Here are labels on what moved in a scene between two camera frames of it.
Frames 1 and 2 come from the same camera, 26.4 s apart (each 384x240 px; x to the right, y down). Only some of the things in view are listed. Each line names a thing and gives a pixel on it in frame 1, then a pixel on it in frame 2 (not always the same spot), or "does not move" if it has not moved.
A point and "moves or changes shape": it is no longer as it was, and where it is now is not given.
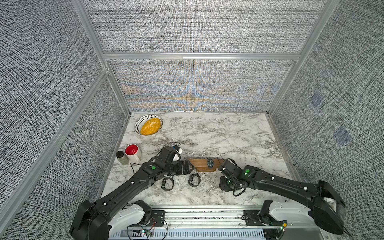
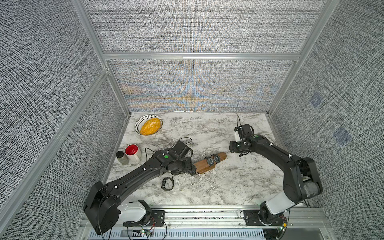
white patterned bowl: (148, 124) does not move
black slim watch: (210, 163) does not move
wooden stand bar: (200, 164) moves or changes shape
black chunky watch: (167, 183) does not move
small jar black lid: (121, 157) does not move
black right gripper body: (225, 185) to (236, 147)
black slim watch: (238, 194) to (216, 158)
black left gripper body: (177, 168) does not move
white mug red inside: (133, 153) does not move
